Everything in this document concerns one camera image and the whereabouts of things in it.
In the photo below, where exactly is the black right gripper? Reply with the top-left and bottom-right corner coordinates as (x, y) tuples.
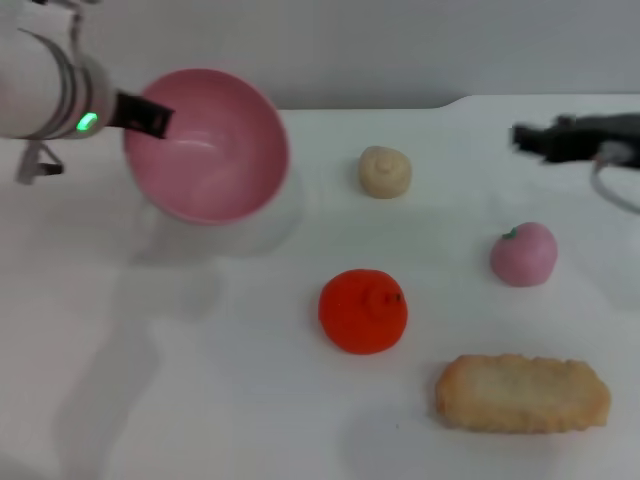
(508, 112), (640, 170)

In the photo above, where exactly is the pink toy peach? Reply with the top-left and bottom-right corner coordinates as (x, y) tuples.
(488, 221), (559, 288)

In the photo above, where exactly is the beige toy bun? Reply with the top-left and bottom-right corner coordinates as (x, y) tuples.
(357, 145), (414, 200)

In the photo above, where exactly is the pink plastic bowl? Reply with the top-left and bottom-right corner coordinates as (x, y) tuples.
(121, 68), (292, 227)

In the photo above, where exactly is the orange toy fruit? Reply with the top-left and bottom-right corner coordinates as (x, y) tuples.
(318, 268), (411, 357)

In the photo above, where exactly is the golden fried bread toy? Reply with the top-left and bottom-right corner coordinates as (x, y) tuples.
(434, 352), (612, 435)

